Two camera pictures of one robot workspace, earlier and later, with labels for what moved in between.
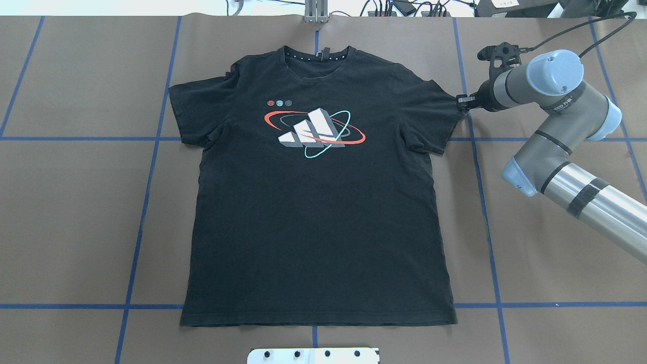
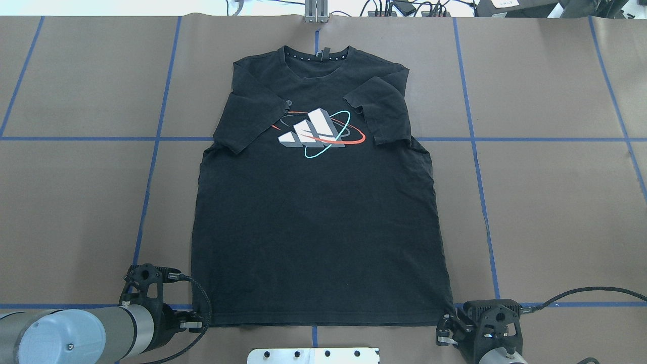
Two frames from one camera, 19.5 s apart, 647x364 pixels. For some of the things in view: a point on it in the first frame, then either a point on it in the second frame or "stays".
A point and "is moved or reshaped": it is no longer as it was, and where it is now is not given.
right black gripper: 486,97 -> 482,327
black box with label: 515,8 stays
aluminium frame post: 316,11 stays
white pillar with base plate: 354,355 stays
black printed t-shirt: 317,202 is moved or reshaped
